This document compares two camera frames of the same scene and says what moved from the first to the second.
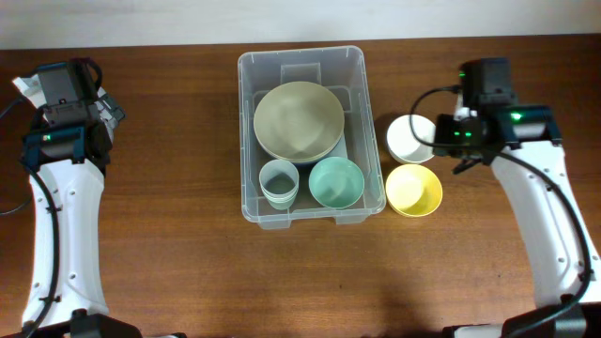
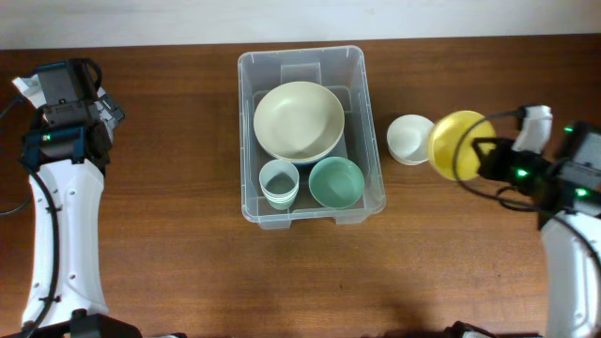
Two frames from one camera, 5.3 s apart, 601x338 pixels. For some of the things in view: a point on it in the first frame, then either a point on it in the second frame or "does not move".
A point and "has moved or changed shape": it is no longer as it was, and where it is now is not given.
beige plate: (299, 121) does not move
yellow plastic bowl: (413, 191) has moved or changed shape
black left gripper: (112, 111) does not move
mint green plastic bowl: (336, 182) does not move
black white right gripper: (443, 125) to (490, 165)
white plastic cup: (281, 198) does not move
